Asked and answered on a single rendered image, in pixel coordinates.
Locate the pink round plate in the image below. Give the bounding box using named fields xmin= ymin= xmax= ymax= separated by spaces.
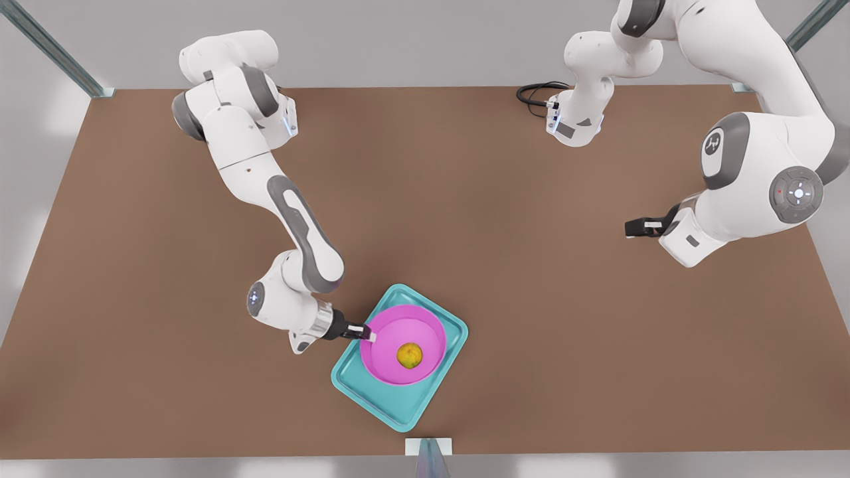
xmin=359 ymin=305 xmax=448 ymax=386

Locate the teal rectangular tray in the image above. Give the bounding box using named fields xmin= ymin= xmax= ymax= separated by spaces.
xmin=331 ymin=283 xmax=469 ymax=433

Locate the silver frame post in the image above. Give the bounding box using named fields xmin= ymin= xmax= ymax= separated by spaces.
xmin=730 ymin=0 xmax=850 ymax=94
xmin=404 ymin=437 xmax=454 ymax=478
xmin=0 ymin=0 xmax=116 ymax=100

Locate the black cable loop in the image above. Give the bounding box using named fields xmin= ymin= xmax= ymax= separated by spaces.
xmin=516 ymin=81 xmax=573 ymax=120

